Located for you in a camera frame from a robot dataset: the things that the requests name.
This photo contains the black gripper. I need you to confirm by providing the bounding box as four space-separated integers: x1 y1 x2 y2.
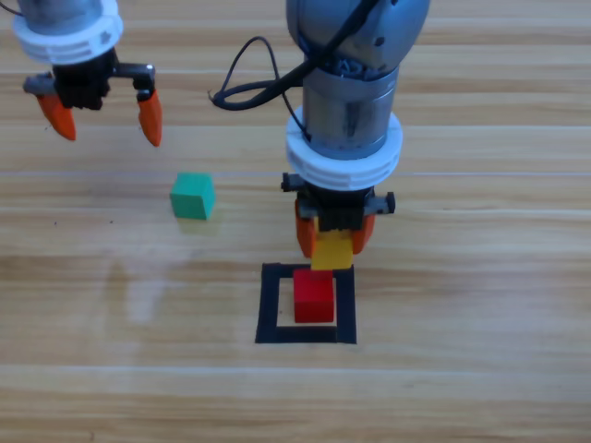
22 49 163 148
281 174 397 258

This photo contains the yellow cube block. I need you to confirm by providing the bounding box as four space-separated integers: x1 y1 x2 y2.
310 232 356 273

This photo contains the red cube block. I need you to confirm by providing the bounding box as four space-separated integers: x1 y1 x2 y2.
293 269 335 324

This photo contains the green cube block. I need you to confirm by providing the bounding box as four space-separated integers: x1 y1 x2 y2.
169 172 217 221

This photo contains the black tape square outline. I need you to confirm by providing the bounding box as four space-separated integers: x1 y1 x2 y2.
254 262 357 346

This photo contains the white wrist mount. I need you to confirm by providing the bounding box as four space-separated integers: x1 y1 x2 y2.
11 0 125 66
284 103 404 191

